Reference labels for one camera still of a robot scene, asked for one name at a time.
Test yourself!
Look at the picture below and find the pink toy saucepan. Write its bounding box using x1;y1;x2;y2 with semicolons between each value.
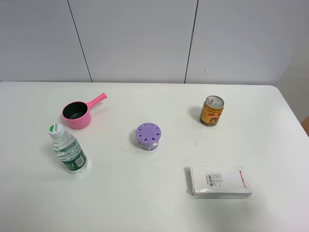
62;93;107;130

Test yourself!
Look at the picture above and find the clear water bottle green label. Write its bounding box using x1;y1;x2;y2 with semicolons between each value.
48;123;88;174

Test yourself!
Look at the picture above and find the gold energy drink can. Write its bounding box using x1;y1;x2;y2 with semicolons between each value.
199;95;224;127

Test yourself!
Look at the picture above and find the white flat cardboard box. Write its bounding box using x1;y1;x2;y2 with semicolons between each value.
190;166;252;198

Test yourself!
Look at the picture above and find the purple air freshener jar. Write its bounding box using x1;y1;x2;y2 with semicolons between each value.
135;123;162;151

